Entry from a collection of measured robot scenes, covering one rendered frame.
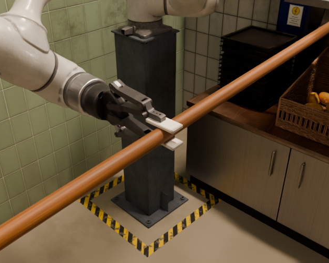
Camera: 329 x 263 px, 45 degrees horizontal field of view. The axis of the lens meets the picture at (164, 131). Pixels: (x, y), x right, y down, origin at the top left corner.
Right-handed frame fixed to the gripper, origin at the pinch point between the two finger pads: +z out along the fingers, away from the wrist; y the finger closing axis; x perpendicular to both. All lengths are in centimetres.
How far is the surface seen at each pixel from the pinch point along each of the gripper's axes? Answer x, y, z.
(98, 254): -25, 116, -70
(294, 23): -150, 27, -44
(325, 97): -138, 57, -16
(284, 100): -105, 47, -23
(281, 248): -89, 118, -5
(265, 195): -95, 97, -21
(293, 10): -150, 21, -46
